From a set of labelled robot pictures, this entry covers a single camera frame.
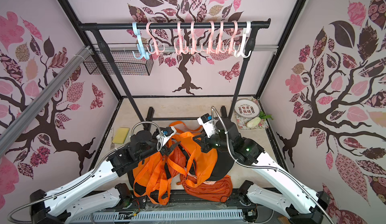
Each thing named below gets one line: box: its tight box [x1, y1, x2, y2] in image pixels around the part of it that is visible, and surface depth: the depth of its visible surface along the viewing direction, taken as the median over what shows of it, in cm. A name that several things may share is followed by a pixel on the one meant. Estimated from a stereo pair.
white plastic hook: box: [233, 21, 252, 59], surface depth 55 cm
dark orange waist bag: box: [176, 174, 234, 203], surface depth 75 cm
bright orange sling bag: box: [166, 121, 219, 188], surface depth 76 cm
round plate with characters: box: [234, 97, 261, 119], surface depth 113 cm
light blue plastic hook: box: [132, 21, 150, 60], surface depth 54 cm
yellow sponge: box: [111, 127, 131, 145], surface depth 100 cm
